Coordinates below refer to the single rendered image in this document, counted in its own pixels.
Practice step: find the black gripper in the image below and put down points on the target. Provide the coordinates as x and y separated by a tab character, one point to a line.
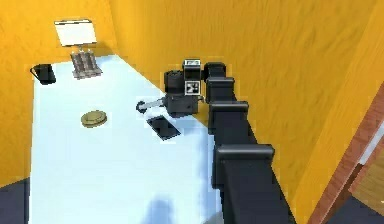
178	96

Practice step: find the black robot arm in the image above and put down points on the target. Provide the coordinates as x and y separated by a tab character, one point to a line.
240	166

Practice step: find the black flat telephone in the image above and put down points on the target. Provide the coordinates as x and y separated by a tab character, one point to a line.
163	127

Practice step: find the round olive dish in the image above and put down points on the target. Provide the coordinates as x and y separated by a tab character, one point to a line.
94	118

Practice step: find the grey ribbed rack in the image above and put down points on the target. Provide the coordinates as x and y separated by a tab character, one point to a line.
85	64

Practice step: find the black mug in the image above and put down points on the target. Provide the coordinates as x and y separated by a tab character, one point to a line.
44	74

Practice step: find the brown wooden door frame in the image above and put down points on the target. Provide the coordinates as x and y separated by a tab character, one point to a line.
350	160

